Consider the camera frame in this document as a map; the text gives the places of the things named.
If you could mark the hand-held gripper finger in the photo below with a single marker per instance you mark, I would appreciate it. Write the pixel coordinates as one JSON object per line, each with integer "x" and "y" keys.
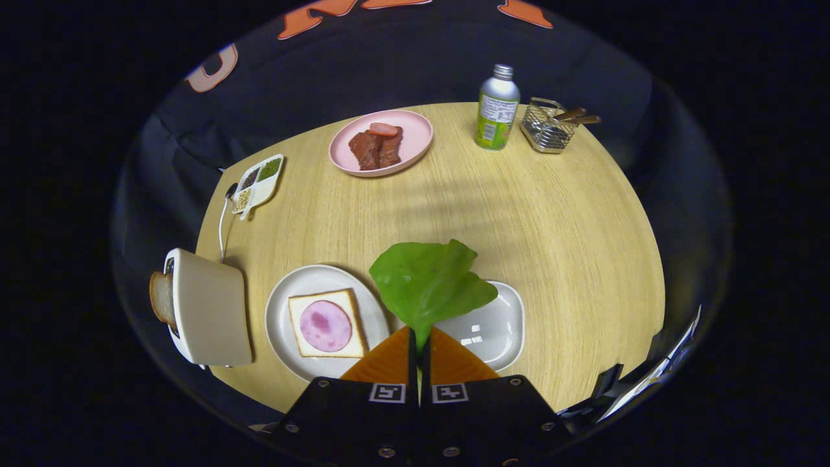
{"x": 413, "y": 373}
{"x": 426, "y": 373}

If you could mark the green lettuce leaf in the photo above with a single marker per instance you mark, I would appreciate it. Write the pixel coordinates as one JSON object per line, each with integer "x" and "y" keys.
{"x": 428, "y": 285}

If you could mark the toasted bread slice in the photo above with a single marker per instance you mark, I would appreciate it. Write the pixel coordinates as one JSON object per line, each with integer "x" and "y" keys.
{"x": 161, "y": 298}

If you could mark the white rounded square dish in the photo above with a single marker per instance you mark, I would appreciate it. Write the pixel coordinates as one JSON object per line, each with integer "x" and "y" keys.
{"x": 499, "y": 331}

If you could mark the pink ham slice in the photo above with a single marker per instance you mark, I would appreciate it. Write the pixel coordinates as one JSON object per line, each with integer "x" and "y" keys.
{"x": 325, "y": 325}

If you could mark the white bread slice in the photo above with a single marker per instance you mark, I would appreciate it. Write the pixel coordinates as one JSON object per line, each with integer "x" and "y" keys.
{"x": 347, "y": 298}

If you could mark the round white plate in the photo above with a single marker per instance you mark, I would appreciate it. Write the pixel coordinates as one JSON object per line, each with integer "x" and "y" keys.
{"x": 285, "y": 311}

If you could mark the white toaster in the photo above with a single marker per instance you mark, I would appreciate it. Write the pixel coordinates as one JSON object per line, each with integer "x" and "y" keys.
{"x": 211, "y": 311}

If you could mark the white divided dish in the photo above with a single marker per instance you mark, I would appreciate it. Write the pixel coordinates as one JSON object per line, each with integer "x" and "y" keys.
{"x": 258, "y": 211}

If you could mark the brown meat slice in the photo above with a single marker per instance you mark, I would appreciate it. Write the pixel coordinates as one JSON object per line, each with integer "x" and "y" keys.
{"x": 390, "y": 149}
{"x": 364, "y": 150}

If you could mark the pink plate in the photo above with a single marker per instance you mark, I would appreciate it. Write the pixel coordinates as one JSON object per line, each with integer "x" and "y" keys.
{"x": 415, "y": 136}

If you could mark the pile of white rice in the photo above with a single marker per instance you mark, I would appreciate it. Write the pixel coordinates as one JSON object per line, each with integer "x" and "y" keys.
{"x": 262, "y": 189}

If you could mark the pile of yellow soybeans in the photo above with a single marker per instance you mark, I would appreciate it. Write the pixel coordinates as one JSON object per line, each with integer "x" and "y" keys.
{"x": 242, "y": 200}

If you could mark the red sausage slice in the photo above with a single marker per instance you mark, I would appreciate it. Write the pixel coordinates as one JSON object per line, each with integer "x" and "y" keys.
{"x": 384, "y": 129}

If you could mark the pile of green beans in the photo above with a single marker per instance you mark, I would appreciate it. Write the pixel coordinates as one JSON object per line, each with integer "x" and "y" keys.
{"x": 270, "y": 168}

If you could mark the pile of dark red beans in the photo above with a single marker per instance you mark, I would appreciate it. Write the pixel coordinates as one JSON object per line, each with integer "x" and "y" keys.
{"x": 251, "y": 178}

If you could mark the silver bottle with green label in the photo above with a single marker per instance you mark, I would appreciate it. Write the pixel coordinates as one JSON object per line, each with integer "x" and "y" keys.
{"x": 496, "y": 117}

